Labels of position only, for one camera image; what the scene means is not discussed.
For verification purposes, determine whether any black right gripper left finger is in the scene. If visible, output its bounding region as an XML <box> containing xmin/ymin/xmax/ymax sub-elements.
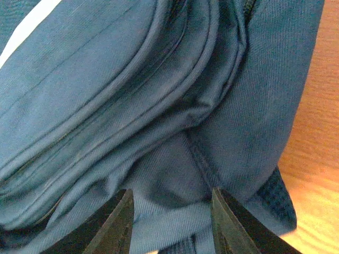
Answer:
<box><xmin>43</xmin><ymin>189</ymin><xmax>134</xmax><ymax>254</ymax></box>

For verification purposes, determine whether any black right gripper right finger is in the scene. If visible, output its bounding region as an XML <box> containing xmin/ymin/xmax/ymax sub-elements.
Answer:
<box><xmin>211</xmin><ymin>188</ymin><xmax>300</xmax><ymax>254</ymax></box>

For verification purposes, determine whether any navy blue student backpack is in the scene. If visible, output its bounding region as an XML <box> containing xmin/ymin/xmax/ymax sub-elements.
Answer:
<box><xmin>1</xmin><ymin>1</ymin><xmax>324</xmax><ymax>253</ymax></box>

